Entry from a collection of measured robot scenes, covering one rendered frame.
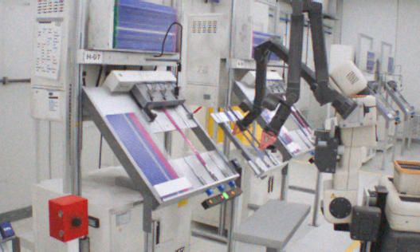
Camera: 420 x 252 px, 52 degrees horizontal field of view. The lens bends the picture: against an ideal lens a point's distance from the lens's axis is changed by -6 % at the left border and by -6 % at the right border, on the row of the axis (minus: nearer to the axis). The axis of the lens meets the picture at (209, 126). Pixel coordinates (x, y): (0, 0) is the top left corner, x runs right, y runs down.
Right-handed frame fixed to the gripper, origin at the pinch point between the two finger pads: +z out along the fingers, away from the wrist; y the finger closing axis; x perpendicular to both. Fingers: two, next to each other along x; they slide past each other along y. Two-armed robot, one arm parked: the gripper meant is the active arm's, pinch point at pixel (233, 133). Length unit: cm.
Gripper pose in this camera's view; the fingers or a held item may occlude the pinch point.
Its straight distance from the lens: 274.9
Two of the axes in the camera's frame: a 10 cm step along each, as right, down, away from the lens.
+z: -6.2, 6.4, 4.5
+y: -5.4, 0.8, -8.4
